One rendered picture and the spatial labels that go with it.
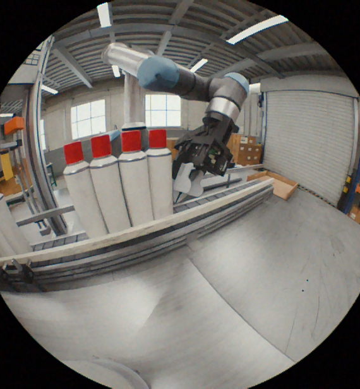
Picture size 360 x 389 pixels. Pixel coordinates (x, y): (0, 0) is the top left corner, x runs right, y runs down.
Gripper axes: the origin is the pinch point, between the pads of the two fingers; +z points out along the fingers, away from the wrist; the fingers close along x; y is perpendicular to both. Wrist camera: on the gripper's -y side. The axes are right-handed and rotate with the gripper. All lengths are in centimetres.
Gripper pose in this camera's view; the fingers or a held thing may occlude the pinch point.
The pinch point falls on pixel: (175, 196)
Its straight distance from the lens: 30.6
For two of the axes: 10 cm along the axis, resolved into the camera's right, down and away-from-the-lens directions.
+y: 5.0, 4.0, -7.7
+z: -4.3, 8.9, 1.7
